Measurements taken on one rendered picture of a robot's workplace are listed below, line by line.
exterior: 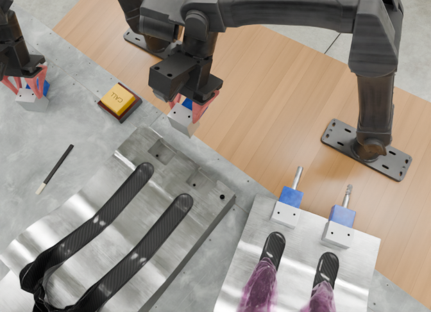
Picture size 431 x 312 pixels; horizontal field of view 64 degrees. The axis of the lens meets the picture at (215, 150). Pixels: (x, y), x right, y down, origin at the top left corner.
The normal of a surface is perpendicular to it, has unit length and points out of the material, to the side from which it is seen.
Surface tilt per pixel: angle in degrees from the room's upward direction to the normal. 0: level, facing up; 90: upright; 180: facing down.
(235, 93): 0
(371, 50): 90
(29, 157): 0
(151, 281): 23
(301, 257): 0
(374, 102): 91
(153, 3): 9
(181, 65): 28
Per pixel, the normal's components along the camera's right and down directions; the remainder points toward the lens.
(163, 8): 0.11, -0.32
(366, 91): -0.31, 0.90
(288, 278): 0.12, -0.71
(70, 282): 0.09, -0.51
